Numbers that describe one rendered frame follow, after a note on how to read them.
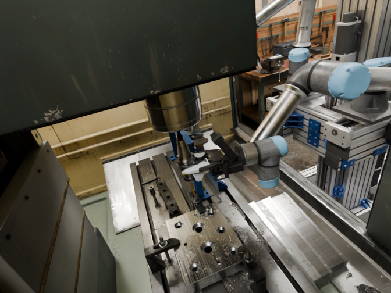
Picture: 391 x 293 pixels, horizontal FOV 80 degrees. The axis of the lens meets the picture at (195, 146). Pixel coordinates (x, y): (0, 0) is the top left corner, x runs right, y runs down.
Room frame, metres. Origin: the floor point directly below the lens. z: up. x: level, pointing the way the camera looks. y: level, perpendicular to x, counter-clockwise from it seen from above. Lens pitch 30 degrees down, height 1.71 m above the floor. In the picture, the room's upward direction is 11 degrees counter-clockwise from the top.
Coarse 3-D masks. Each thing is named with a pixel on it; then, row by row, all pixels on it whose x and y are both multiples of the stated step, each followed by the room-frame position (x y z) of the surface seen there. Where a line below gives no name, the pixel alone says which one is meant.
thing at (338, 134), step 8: (352, 120) 1.01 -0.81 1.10; (384, 120) 0.95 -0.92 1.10; (328, 128) 0.99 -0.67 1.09; (336, 128) 0.95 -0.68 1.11; (344, 128) 0.93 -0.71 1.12; (360, 128) 0.92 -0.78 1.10; (368, 128) 0.93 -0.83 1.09; (376, 128) 0.94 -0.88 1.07; (384, 128) 0.95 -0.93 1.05; (328, 136) 0.99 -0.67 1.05; (336, 136) 0.94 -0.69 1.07; (344, 136) 0.90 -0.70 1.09; (352, 136) 0.90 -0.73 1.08; (360, 136) 0.93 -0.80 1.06; (368, 136) 0.93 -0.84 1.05; (336, 144) 0.94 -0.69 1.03; (344, 144) 0.90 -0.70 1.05; (352, 144) 0.90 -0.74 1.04
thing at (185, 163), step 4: (192, 152) 0.66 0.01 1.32; (176, 156) 0.65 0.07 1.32; (192, 156) 0.64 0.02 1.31; (176, 160) 0.63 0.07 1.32; (180, 160) 0.62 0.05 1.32; (188, 160) 0.61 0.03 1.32; (192, 160) 0.62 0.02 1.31; (180, 164) 0.61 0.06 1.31; (184, 164) 0.61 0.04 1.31; (188, 164) 0.61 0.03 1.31; (192, 164) 0.62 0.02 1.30; (180, 168) 0.62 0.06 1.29; (184, 168) 0.61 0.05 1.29; (188, 168) 0.61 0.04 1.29
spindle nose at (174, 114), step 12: (168, 96) 0.56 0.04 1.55; (180, 96) 0.57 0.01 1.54; (192, 96) 0.58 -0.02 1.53; (156, 108) 0.57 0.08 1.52; (168, 108) 0.56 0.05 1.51; (180, 108) 0.56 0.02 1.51; (192, 108) 0.58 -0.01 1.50; (156, 120) 0.58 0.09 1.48; (168, 120) 0.56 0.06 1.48; (180, 120) 0.56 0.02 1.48; (192, 120) 0.58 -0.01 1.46; (168, 132) 0.57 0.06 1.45
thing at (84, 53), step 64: (0, 0) 0.46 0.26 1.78; (64, 0) 0.48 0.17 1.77; (128, 0) 0.51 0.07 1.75; (192, 0) 0.53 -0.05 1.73; (0, 64) 0.45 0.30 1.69; (64, 64) 0.47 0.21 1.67; (128, 64) 0.50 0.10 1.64; (192, 64) 0.53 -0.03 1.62; (256, 64) 0.57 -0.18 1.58; (0, 128) 0.44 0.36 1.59
